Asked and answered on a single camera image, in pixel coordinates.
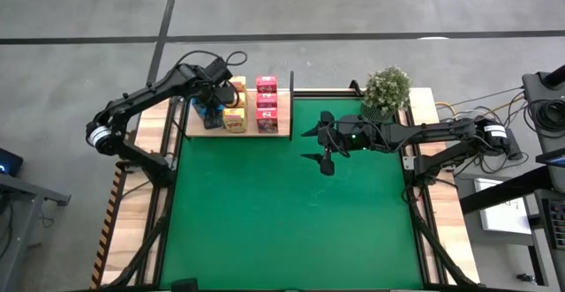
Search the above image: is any white board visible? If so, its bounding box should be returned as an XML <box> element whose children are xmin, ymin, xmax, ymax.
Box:
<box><xmin>474</xmin><ymin>177</ymin><xmax>533</xmax><ymax>236</ymax></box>

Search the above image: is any potted plant ribbed grey pot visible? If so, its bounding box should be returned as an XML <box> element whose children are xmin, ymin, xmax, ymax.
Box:
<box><xmin>360</xmin><ymin>64</ymin><xmax>414</xmax><ymax>124</ymax></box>

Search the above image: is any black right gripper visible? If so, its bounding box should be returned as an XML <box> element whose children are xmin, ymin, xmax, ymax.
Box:
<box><xmin>299</xmin><ymin>109</ymin><xmax>376</xmax><ymax>177</ymax></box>

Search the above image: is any black aluminium table frame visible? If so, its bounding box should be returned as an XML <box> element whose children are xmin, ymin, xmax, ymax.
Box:
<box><xmin>99</xmin><ymin>79</ymin><xmax>482</xmax><ymax>292</ymax></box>

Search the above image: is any black monitor blue light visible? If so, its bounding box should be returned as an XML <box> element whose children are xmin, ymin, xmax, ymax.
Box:
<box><xmin>0</xmin><ymin>147</ymin><xmax>24</xmax><ymax>178</ymax></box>

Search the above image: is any grey metal desk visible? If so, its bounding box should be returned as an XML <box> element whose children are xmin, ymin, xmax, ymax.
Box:
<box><xmin>0</xmin><ymin>172</ymin><xmax>72</xmax><ymax>292</ymax></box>

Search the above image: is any yellow black hazard tape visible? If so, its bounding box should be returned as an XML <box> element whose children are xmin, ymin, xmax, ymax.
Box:
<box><xmin>90</xmin><ymin>163</ymin><xmax>125</xmax><ymax>289</ymax></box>

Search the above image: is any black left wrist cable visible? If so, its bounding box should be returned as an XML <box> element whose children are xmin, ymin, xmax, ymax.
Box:
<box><xmin>174</xmin><ymin>49</ymin><xmax>248</xmax><ymax>108</ymax></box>

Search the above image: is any red Froot Loops cereal box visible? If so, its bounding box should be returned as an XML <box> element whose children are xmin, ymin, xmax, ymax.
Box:
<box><xmin>255</xmin><ymin>107</ymin><xmax>280</xmax><ymax>135</ymax></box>
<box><xmin>255</xmin><ymin>75</ymin><xmax>279</xmax><ymax>94</ymax></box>
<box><xmin>256</xmin><ymin>92</ymin><xmax>279</xmax><ymax>109</ymax></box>

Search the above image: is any grey floor cable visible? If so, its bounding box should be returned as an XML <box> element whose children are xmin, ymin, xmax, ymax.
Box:
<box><xmin>434</xmin><ymin>86</ymin><xmax>526</xmax><ymax>110</ymax></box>

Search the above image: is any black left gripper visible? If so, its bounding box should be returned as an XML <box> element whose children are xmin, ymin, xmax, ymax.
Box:
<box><xmin>176</xmin><ymin>56</ymin><xmax>237</xmax><ymax>130</ymax></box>

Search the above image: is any black equipment stand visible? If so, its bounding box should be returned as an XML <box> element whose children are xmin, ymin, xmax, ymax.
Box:
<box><xmin>522</xmin><ymin>64</ymin><xmax>565</xmax><ymax>152</ymax></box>

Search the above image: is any black coiled cable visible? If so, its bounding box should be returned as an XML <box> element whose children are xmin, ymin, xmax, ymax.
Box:
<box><xmin>524</xmin><ymin>99</ymin><xmax>565</xmax><ymax>135</ymax></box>

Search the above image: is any black diagonal beam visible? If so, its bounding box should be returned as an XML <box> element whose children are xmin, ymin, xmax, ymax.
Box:
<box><xmin>458</xmin><ymin>166</ymin><xmax>553</xmax><ymax>216</ymax></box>

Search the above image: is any black laptop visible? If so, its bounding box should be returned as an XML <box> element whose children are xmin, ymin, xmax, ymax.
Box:
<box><xmin>535</xmin><ymin>146</ymin><xmax>565</xmax><ymax>169</ymax></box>

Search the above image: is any black keyboard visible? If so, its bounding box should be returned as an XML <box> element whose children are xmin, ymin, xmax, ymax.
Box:
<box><xmin>541</xmin><ymin>197</ymin><xmax>565</xmax><ymax>251</ymax></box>

